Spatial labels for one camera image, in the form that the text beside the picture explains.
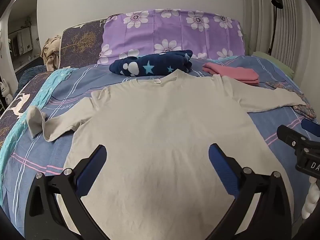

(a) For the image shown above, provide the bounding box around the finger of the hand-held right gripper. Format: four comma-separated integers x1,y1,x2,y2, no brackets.
277,125,312,153
301,119,320,138

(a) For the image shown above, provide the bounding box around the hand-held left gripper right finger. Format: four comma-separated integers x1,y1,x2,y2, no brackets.
208,143,293,240

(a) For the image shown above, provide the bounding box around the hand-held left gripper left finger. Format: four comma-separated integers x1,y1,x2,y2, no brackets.
25,144,108,240

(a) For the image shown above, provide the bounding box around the cream long sleeve shirt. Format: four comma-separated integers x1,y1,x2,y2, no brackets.
43,69,307,240

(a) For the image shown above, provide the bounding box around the person's right hand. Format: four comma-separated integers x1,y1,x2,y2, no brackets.
301,175,319,220

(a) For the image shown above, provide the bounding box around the small floral print cloth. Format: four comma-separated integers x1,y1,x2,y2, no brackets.
266,80,317,119

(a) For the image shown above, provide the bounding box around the blue striped bed sheet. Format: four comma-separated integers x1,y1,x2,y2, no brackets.
0,55,320,240

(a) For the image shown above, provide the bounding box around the green pillow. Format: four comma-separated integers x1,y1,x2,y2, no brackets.
252,51,295,76

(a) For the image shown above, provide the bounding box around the pink folded cloth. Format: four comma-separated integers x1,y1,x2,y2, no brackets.
202,62,260,86

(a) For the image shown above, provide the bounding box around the teal blanket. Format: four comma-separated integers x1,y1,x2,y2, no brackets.
0,68,78,153

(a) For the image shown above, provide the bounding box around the white curtain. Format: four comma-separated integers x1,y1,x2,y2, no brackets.
246,0,320,73

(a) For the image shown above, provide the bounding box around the navy star print cloth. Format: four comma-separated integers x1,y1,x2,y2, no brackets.
109,50,193,77

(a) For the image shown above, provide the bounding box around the black lamp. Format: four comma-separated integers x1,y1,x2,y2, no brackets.
268,0,284,55

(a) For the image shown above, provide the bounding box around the white cat figurine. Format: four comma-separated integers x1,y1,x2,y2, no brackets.
0,78,13,103

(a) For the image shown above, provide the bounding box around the beige knit garment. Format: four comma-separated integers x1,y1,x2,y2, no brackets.
41,37,62,71

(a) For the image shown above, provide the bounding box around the dark purple tree print quilt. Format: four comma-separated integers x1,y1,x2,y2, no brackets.
0,18,110,147

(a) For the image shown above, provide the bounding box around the purple flowered pillow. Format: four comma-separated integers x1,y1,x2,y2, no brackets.
97,9,245,65

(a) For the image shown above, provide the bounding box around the arched mirror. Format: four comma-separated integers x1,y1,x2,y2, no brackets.
0,0,42,74

